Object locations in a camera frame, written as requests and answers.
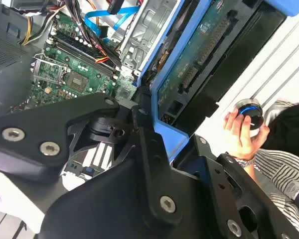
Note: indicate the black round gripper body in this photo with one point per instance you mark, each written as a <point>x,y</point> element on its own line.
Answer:
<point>102,204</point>

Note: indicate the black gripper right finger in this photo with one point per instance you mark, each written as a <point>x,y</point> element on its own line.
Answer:
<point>214,184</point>

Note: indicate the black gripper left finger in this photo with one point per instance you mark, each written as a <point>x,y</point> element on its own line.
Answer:
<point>40,119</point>

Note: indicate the round black blue-ringed tool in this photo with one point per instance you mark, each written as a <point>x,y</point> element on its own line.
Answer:
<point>254,117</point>

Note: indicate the hard disk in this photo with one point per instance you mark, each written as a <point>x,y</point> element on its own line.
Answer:
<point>201,49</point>

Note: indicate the person hand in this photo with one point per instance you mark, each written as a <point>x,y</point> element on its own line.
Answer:
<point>241,144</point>

